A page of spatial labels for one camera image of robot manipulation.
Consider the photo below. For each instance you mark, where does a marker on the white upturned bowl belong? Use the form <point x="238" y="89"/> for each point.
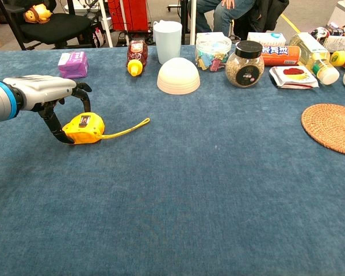
<point x="178" y="76"/>

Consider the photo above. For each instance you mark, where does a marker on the round woven rattan coaster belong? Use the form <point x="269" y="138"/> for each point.
<point x="330" y="126"/>

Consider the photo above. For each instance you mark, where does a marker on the orange cylindrical snack pack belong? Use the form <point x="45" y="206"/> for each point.
<point x="279" y="57"/>

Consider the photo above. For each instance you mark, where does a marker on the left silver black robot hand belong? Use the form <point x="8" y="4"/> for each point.
<point x="46" y="89"/>

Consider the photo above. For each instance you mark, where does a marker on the small white pink bottle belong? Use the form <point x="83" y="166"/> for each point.
<point x="98" y="36"/>

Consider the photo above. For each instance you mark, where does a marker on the black office chair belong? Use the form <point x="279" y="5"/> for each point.
<point x="54" y="27"/>

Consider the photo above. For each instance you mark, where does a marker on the white blue milk carton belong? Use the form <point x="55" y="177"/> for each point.
<point x="261" y="38"/>

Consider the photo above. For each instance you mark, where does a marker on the black camera tripod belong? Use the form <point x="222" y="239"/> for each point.
<point x="185" y="23"/>

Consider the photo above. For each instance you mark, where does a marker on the white snack packet red print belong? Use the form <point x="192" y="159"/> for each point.
<point x="293" y="76"/>

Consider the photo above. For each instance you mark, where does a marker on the person in blue jeans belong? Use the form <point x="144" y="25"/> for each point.
<point x="221" y="17"/>

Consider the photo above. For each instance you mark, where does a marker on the white upright table leg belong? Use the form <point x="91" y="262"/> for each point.
<point x="193" y="23"/>

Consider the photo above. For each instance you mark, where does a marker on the yellow plush toy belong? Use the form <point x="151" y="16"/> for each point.
<point x="37" y="13"/>

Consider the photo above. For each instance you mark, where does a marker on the yellow tape measure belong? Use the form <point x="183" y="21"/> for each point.
<point x="89" y="129"/>

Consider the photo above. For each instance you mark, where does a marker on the red cabinet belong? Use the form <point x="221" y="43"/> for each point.
<point x="132" y="14"/>

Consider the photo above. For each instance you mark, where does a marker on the round grain jar black lid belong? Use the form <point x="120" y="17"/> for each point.
<point x="244" y="72"/>

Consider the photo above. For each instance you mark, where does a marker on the light blue plastic cup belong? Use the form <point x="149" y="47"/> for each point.
<point x="168" y="43"/>

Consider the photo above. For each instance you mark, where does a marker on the black jacket on chair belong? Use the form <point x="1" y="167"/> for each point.
<point x="267" y="14"/>

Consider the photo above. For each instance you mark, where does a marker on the purple tissue pack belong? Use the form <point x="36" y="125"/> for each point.
<point x="73" y="66"/>

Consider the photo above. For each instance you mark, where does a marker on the clear tub of colourful clips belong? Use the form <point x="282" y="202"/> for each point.
<point x="210" y="49"/>

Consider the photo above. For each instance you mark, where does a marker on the blue tablecloth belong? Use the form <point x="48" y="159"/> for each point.
<point x="172" y="201"/>

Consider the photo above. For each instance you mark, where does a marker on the syrup bottle with yellow cap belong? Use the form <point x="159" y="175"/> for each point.
<point x="136" y="53"/>

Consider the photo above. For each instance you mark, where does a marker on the dark bottle with floral label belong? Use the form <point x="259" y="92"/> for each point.
<point x="319" y="33"/>

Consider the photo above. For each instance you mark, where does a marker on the yellow oil bottle white cap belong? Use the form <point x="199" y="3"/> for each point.
<point x="310" y="49"/>

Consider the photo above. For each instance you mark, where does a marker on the black slanted stand pole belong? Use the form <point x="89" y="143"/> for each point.
<point x="11" y="27"/>

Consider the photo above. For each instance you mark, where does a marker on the white slanted stand leg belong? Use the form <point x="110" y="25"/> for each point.
<point x="106" y="23"/>

